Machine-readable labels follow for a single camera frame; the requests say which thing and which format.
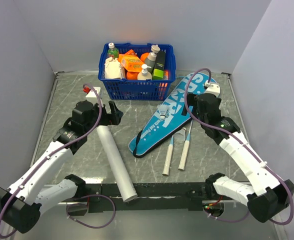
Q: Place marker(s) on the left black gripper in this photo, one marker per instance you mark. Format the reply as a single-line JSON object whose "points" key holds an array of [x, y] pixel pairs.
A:
{"points": [[107, 117]]}

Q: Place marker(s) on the white shuttlecock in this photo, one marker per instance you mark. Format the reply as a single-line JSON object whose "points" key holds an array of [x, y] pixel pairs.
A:
{"points": [[162, 109], [180, 135]]}

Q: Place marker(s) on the white shuttlecock tube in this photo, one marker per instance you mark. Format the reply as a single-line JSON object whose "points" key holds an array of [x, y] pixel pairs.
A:
{"points": [[118, 168]]}

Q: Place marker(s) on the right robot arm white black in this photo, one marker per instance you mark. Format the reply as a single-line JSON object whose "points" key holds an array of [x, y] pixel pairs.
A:
{"points": [[267, 194]]}

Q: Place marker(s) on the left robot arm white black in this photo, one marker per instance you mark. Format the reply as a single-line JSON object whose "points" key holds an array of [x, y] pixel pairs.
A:
{"points": [[22, 204]]}

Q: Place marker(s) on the left badminton racket white grip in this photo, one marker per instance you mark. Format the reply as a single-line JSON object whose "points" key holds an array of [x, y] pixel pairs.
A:
{"points": [[168, 157]]}

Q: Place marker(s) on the badminton racket white grip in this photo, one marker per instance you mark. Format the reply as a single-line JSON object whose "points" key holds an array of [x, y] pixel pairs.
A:
{"points": [[183, 159], [168, 157]]}

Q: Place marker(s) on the right badminton racket white grip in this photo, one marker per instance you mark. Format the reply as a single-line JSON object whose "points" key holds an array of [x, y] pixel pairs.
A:
{"points": [[183, 159]]}

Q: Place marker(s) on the orange round fruit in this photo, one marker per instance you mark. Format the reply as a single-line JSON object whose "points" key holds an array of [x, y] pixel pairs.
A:
{"points": [[131, 76]]}

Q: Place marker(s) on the white cloth pouch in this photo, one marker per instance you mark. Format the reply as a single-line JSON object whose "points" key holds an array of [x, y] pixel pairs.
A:
{"points": [[113, 69]]}

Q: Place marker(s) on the blue plastic shopping basket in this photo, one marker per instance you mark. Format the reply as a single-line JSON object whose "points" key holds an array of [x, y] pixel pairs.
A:
{"points": [[149, 90]]}

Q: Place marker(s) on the white pump lotion bottle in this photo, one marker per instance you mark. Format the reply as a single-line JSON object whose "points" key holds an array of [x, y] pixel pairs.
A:
{"points": [[144, 74]]}

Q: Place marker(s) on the orange snack box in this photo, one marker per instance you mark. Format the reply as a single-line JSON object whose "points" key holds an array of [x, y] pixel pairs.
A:
{"points": [[130, 61]]}

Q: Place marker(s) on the blue sport racket bag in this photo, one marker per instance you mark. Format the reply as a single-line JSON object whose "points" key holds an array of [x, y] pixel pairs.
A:
{"points": [[157, 130]]}

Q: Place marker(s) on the green bottle white cap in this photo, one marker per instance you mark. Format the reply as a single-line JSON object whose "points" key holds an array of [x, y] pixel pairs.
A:
{"points": [[113, 52]]}

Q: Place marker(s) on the black green carton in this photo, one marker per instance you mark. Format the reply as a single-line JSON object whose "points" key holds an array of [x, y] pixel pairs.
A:
{"points": [[159, 66]]}

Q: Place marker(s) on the grey bottle beige cap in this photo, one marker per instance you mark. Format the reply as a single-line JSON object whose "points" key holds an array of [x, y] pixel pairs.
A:
{"points": [[151, 58]]}

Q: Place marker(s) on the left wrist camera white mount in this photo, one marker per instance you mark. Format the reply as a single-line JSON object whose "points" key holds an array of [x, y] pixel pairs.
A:
{"points": [[90, 95]]}

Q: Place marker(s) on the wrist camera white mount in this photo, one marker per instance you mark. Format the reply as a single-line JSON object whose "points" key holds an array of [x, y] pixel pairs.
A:
{"points": [[90, 95], [212, 88]]}

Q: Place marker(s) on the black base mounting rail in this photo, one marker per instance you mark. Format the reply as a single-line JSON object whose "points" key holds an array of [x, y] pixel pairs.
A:
{"points": [[158, 196]]}

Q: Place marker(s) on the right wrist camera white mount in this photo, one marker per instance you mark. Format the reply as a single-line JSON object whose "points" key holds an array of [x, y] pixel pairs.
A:
{"points": [[212, 88]]}

